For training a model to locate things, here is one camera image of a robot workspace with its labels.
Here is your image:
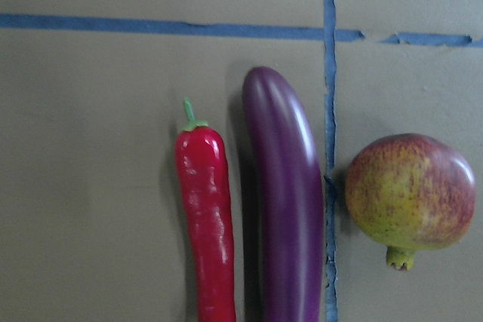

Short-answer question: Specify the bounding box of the red yellow pomegranate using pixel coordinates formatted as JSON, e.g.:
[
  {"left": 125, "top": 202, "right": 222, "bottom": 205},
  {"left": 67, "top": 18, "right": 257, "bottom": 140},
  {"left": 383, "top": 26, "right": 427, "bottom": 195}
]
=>
[{"left": 344, "top": 133, "right": 477, "bottom": 271}]

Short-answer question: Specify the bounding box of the purple eggplant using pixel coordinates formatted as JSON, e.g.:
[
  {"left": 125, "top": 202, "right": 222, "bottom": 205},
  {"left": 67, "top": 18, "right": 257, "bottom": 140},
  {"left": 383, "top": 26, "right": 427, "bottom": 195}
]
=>
[{"left": 242, "top": 66, "right": 325, "bottom": 321}]

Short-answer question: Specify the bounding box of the red chili pepper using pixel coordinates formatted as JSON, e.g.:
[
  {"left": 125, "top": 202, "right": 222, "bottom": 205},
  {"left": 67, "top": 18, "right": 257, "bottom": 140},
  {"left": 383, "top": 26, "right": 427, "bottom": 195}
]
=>
[{"left": 174, "top": 98, "right": 236, "bottom": 321}]

